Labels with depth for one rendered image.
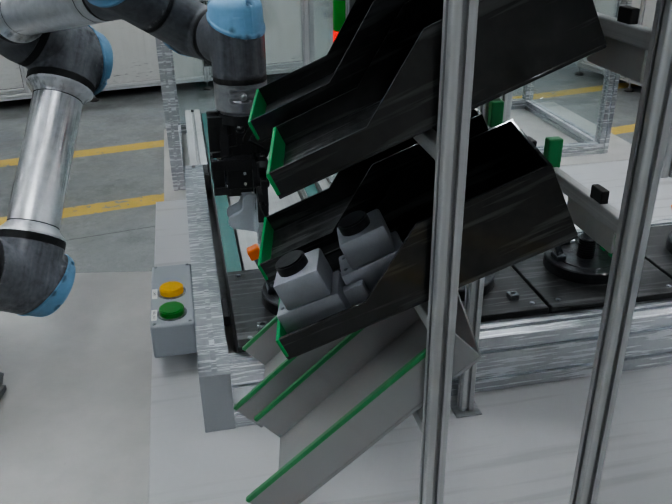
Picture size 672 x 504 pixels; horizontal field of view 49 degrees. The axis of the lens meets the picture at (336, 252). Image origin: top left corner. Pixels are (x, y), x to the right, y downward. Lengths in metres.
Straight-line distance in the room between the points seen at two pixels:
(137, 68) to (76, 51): 5.07
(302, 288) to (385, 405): 0.14
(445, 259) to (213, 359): 0.58
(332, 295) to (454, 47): 0.25
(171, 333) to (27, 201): 0.34
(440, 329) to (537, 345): 0.57
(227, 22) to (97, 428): 0.62
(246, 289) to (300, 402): 0.41
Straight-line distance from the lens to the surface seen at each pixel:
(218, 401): 1.09
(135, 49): 6.45
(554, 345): 1.20
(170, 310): 1.21
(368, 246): 0.68
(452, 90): 0.55
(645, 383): 1.29
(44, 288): 1.31
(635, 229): 0.67
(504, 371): 1.19
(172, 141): 1.94
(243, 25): 1.02
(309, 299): 0.67
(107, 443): 1.15
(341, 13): 1.25
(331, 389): 0.86
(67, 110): 1.39
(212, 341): 1.15
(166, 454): 1.10
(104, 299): 1.51
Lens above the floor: 1.58
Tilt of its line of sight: 27 degrees down
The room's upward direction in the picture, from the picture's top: 1 degrees counter-clockwise
